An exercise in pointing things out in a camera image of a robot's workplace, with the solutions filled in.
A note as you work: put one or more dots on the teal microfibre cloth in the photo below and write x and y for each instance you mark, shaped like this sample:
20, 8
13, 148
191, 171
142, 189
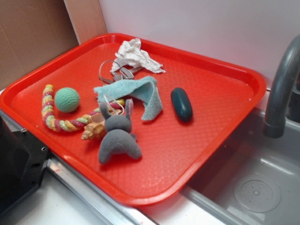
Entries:
145, 89

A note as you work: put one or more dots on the crumpled white paper towel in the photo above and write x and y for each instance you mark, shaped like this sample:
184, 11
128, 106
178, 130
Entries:
131, 54

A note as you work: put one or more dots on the grey plush bunny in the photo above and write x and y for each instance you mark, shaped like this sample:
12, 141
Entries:
119, 138

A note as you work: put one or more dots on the brown cardboard panel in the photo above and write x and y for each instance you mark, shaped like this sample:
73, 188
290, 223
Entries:
33, 32

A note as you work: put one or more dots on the green dimpled ball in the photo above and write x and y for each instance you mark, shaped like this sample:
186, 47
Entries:
67, 100

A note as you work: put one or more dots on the multicolour rope toy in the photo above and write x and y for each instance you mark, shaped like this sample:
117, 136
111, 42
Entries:
55, 124

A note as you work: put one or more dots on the dark teal oval case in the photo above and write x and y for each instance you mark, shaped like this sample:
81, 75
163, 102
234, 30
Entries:
181, 104

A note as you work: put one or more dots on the grey plastic sink basin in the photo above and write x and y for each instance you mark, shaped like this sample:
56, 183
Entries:
251, 179

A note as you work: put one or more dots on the silver keys on ring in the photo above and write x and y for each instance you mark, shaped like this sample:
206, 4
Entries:
122, 73

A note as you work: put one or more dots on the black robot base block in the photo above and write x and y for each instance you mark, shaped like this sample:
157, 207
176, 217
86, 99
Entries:
22, 165

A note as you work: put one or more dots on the red plastic tray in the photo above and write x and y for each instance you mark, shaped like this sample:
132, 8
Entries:
221, 95

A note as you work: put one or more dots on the grey plastic faucet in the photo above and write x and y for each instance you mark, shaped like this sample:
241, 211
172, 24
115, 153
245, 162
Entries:
284, 99

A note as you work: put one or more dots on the tan spiral seashell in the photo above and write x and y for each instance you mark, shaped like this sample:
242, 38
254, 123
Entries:
96, 129

